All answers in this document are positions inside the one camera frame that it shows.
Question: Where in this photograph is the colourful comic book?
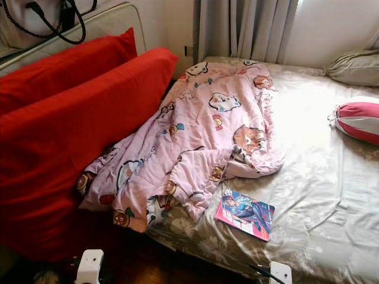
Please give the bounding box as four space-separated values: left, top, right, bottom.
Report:
214 188 275 242

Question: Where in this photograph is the beige floral pillow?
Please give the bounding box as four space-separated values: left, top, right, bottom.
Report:
320 49 379 88

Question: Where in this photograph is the thick red cushion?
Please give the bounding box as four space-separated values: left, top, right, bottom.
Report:
0 47 179 261

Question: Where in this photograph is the thin red cushion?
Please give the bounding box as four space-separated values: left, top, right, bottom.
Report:
0 28 138 116

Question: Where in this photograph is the pink cartoon print blanket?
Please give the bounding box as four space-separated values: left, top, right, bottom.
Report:
77 59 285 233

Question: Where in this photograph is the grey curtain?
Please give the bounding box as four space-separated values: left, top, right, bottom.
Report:
198 0 300 64

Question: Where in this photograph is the bed with beige floral sheet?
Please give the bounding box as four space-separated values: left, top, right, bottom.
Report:
145 56 379 284

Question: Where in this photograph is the red white striped bolster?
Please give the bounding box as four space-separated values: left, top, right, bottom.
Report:
327 96 379 147

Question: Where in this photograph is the white bag with black strap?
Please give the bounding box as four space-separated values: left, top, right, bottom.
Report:
3 0 98 48

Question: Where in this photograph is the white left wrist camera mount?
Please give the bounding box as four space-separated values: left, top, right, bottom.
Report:
76 249 104 284

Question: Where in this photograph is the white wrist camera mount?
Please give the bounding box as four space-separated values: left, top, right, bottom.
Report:
269 262 293 284
76 249 104 284

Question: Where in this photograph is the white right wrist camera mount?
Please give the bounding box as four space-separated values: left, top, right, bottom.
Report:
269 262 293 284

